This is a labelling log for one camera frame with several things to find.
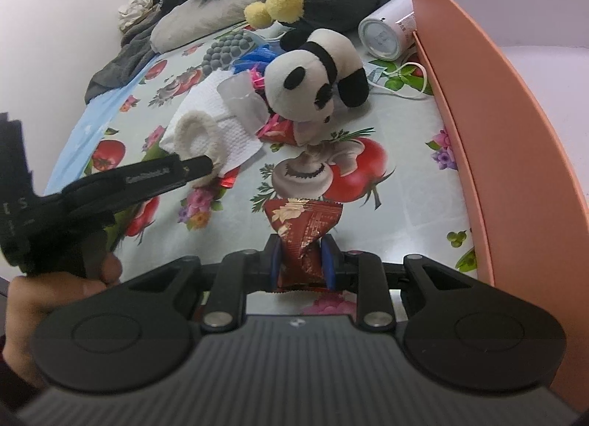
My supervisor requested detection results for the red snack packet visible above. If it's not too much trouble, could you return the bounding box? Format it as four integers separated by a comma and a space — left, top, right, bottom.
264, 198, 343, 289

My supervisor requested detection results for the white fuzzy loop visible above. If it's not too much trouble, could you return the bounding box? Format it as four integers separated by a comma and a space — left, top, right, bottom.
174, 111, 227, 188

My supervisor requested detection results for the blue plastic package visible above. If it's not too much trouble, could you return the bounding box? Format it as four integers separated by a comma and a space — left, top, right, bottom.
233, 37, 283, 74

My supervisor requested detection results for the person's left hand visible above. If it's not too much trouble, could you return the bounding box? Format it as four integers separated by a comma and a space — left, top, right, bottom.
2, 253, 122, 389

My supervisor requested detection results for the light blue bedsheet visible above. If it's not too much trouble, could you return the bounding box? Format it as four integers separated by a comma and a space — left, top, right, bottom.
44, 85, 139, 197

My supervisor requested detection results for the floral tablecloth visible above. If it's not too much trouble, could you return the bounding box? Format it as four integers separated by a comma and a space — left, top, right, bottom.
79, 35, 477, 278

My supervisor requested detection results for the white folded cloth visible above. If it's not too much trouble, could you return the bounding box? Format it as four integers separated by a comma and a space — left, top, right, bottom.
160, 70, 262, 177

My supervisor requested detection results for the dark grey blanket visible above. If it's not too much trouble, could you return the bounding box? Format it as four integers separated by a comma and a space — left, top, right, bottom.
84, 7, 163, 104

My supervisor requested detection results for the clear plastic zip bag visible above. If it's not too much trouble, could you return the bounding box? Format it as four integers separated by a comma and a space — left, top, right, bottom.
216, 71, 269, 136

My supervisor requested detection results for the green massage hammer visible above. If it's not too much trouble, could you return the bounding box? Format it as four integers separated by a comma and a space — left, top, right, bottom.
201, 29, 258, 77

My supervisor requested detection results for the pink plastic toy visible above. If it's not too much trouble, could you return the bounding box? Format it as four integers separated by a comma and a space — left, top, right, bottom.
248, 64, 265, 94

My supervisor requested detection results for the small panda plush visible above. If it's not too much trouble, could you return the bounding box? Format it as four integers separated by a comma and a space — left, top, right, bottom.
264, 28, 369, 146

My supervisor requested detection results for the grey quilt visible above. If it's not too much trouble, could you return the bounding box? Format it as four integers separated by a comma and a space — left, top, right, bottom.
150, 0, 263, 54

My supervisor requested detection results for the white cylinder bottle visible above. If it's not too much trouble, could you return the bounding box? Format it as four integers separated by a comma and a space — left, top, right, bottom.
357, 0, 416, 61

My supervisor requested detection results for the orange cardboard box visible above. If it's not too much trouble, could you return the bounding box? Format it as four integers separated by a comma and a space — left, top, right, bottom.
412, 0, 588, 410

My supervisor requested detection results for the white cable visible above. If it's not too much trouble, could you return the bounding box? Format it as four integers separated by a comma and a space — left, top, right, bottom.
365, 60, 434, 101

